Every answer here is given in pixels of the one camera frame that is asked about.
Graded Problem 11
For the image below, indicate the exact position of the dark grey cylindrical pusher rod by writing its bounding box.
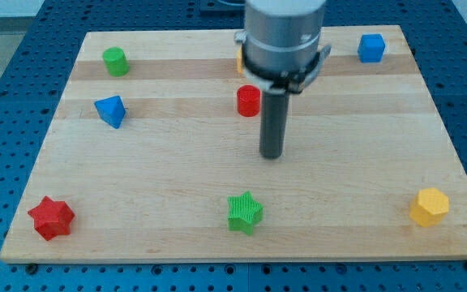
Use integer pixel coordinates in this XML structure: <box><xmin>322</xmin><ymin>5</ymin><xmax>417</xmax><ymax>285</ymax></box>
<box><xmin>259</xmin><ymin>92</ymin><xmax>289</xmax><ymax>159</ymax></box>

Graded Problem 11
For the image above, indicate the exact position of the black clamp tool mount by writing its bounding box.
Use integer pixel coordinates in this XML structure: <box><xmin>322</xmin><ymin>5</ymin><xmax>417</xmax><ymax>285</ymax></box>
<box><xmin>234</xmin><ymin>30</ymin><xmax>332</xmax><ymax>94</ymax></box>

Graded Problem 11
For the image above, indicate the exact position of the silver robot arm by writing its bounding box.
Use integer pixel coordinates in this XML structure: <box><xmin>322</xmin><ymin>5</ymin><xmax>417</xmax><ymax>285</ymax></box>
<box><xmin>234</xmin><ymin>0</ymin><xmax>331</xmax><ymax>159</ymax></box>

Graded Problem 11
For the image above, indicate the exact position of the yellow block behind arm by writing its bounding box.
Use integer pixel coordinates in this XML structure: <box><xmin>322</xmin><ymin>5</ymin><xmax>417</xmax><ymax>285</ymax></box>
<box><xmin>236</xmin><ymin>47</ymin><xmax>243</xmax><ymax>75</ymax></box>

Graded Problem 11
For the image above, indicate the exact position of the green star block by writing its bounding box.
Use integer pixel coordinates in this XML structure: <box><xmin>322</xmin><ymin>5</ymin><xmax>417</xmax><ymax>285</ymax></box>
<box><xmin>227</xmin><ymin>191</ymin><xmax>263</xmax><ymax>236</ymax></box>

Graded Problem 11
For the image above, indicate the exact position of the red star block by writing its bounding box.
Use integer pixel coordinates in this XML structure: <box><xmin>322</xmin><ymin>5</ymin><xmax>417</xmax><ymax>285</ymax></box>
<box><xmin>28</xmin><ymin>196</ymin><xmax>75</xmax><ymax>241</ymax></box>

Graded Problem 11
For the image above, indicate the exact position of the red cylinder block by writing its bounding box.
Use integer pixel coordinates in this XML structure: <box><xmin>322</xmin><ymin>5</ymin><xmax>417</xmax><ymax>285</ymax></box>
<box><xmin>237</xmin><ymin>84</ymin><xmax>261</xmax><ymax>117</ymax></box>

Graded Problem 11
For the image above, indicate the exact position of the blue cube block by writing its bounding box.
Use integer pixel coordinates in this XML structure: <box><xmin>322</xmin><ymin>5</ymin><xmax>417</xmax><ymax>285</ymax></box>
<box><xmin>358</xmin><ymin>34</ymin><xmax>386</xmax><ymax>63</ymax></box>

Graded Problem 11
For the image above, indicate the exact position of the wooden board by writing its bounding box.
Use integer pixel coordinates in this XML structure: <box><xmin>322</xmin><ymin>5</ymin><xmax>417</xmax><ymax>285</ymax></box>
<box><xmin>0</xmin><ymin>25</ymin><xmax>467</xmax><ymax>264</ymax></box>

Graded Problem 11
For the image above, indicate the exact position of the blue triangular prism block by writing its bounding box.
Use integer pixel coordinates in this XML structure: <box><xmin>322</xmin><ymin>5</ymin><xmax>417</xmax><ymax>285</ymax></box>
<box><xmin>94</xmin><ymin>96</ymin><xmax>126</xmax><ymax>129</ymax></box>

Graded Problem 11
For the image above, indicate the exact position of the green cylinder block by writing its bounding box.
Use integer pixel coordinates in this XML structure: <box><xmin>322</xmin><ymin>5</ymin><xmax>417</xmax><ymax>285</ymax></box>
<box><xmin>102</xmin><ymin>47</ymin><xmax>130</xmax><ymax>77</ymax></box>

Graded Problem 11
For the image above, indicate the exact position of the yellow hexagon block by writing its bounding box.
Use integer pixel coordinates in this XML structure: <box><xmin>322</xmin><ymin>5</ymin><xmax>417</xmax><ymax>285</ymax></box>
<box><xmin>409</xmin><ymin>187</ymin><xmax>450</xmax><ymax>227</ymax></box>

